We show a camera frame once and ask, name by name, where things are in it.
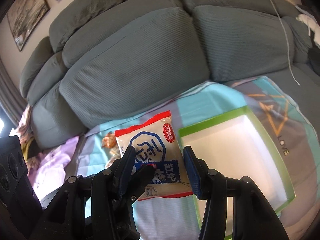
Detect white blue red snack packet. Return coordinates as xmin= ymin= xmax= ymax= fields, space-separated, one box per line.
xmin=114 ymin=111 xmax=193 ymax=200

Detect lilac cloth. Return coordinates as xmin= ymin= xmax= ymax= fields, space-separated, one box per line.
xmin=27 ymin=136 xmax=79 ymax=200

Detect green white box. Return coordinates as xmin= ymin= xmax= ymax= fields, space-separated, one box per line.
xmin=179 ymin=107 xmax=296 ymax=239

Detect orange snack packet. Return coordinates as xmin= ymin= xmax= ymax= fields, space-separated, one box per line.
xmin=101 ymin=132 xmax=118 ymax=155

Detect patterned blue grey blanket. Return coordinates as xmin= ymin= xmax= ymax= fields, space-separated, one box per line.
xmin=72 ymin=76 xmax=318 ymax=240

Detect grey sofa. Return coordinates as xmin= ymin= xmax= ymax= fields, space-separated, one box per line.
xmin=20 ymin=0 xmax=319 ymax=149

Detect white cloth pile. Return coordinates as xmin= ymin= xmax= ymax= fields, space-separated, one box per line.
xmin=296 ymin=14 xmax=320 ymax=47

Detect framed landscape picture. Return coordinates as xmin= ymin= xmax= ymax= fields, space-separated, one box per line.
xmin=7 ymin=0 xmax=50 ymax=51

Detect white cable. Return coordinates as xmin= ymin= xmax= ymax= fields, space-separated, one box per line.
xmin=262 ymin=0 xmax=301 ymax=87

